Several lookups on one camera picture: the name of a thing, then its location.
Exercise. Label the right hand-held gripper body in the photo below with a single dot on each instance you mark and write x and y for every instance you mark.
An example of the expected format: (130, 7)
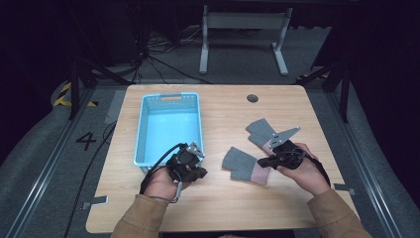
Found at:
(288, 152)

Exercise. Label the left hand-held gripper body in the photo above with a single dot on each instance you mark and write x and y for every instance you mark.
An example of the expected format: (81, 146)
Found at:
(183, 161)

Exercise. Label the grey glove with pink cuff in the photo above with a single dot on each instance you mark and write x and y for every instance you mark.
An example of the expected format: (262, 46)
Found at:
(261, 132)
(242, 167)

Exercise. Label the person's right hand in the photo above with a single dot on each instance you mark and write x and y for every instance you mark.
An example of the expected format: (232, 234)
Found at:
(305, 173)

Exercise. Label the person's left hand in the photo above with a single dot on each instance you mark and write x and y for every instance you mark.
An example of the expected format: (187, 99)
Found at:
(161, 185)

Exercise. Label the light blue plastic basket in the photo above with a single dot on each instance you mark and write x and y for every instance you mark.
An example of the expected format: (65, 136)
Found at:
(170, 132)

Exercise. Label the black metal stand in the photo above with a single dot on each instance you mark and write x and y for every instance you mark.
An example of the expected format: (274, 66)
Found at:
(75, 86)
(344, 89)

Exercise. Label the yellow black striped tape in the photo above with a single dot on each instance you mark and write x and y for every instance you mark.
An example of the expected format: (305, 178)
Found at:
(62, 95)

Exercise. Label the grey metal desk frame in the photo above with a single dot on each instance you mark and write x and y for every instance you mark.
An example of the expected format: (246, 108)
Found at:
(204, 49)

